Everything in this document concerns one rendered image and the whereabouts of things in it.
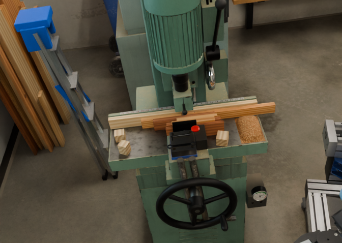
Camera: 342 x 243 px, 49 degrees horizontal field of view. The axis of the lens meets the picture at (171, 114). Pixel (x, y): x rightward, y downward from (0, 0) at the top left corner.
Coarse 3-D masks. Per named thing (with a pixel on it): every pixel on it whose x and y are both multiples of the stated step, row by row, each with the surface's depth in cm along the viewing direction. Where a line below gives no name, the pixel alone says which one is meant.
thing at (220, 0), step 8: (216, 0) 111; (224, 0) 110; (216, 8) 112; (216, 16) 119; (216, 24) 124; (216, 32) 129; (216, 40) 136; (208, 48) 146; (216, 48) 146; (208, 56) 146; (216, 56) 146
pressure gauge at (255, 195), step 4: (256, 188) 151; (260, 188) 150; (264, 188) 151; (252, 192) 151; (256, 192) 150; (260, 192) 150; (264, 192) 150; (252, 196) 151; (256, 196) 152; (264, 196) 152; (256, 200) 153; (260, 200) 153
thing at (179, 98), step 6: (174, 90) 141; (186, 90) 141; (174, 96) 139; (180, 96) 139; (186, 96) 138; (192, 96) 140; (174, 102) 140; (180, 102) 140; (186, 102) 140; (192, 102) 140; (180, 108) 142; (186, 108) 142; (192, 108) 142
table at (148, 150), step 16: (128, 128) 154; (224, 128) 148; (112, 144) 148; (144, 144) 146; (160, 144) 145; (208, 144) 142; (240, 144) 141; (256, 144) 141; (112, 160) 142; (128, 160) 142; (144, 160) 142; (160, 160) 143; (192, 176) 136; (208, 176) 136
